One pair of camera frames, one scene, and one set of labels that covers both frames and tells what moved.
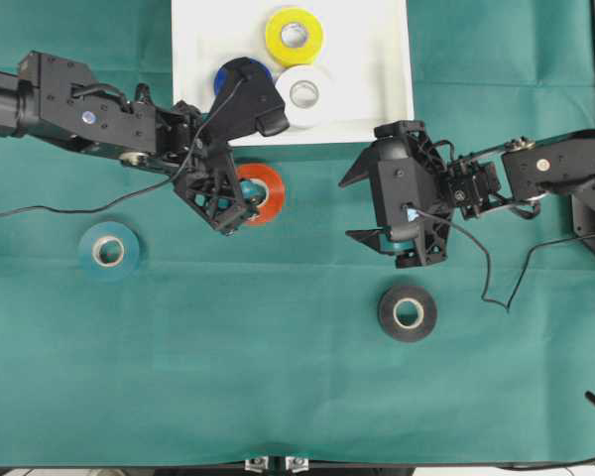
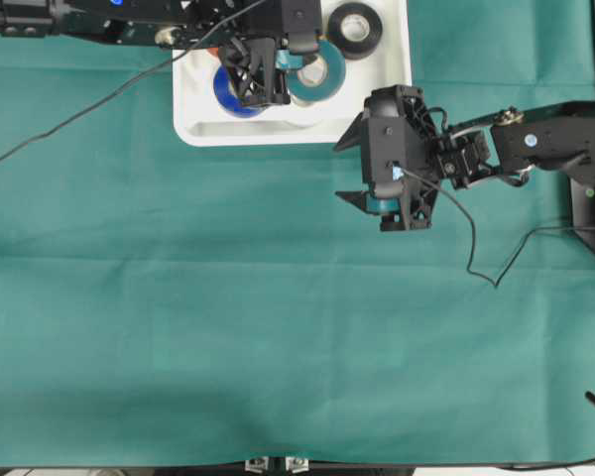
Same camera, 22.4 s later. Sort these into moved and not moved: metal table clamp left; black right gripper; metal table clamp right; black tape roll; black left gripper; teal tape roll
Moved: teal tape roll; black right gripper; black tape roll; black left gripper
Not moved: metal table clamp left; metal table clamp right
